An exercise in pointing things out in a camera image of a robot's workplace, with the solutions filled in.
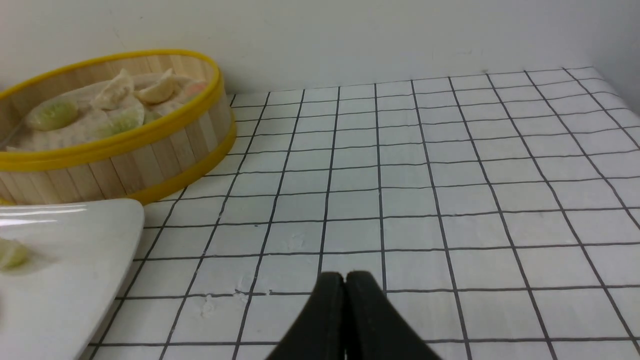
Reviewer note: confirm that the white dumpling at back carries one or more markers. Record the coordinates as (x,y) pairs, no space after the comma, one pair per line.
(114,92)

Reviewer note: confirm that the white mesh steamer liner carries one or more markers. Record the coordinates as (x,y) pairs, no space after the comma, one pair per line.
(83,130)

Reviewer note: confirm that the yellow dumpling at back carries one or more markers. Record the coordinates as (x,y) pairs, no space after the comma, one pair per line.
(160,91)

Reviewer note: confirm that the white grid tablecloth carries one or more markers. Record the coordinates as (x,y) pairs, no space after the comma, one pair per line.
(499,213)

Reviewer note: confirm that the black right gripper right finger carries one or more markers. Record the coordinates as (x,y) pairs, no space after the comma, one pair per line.
(375,330)

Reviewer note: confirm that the pink dumpling at right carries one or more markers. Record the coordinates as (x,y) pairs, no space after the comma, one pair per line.
(191,90)

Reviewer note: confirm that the white square plate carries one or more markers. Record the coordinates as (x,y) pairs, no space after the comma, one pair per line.
(79,256)

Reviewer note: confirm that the green dumpling far left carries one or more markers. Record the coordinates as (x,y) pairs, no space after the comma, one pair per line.
(52,115)

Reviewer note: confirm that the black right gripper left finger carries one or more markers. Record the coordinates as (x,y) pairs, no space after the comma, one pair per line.
(316,333)

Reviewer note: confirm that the small green dumpling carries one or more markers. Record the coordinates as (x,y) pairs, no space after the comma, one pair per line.
(12,254)

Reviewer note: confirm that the bamboo steamer with yellow rims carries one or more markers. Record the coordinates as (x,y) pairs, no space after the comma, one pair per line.
(146,164)

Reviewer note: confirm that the green dumpling centre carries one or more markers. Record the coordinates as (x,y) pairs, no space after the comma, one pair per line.
(125,121)

